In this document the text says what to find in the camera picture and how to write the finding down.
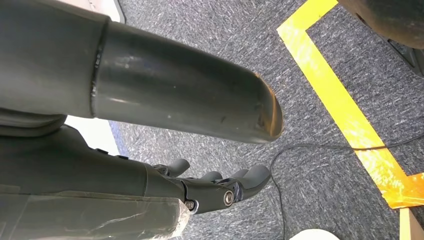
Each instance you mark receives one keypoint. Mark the dark rounded base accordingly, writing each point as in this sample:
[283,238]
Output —
[391,20]

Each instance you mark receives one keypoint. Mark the white panel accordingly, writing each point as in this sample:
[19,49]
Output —
[96,136]

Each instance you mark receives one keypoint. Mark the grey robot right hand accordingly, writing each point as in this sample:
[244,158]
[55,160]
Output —
[149,86]

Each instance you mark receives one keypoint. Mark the white shoe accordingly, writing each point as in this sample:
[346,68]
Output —
[314,236]

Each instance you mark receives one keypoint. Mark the light wood desk leg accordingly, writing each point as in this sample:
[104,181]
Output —
[412,227]

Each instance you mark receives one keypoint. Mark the yellow floor tape strip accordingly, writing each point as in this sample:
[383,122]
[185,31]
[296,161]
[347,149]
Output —
[331,82]

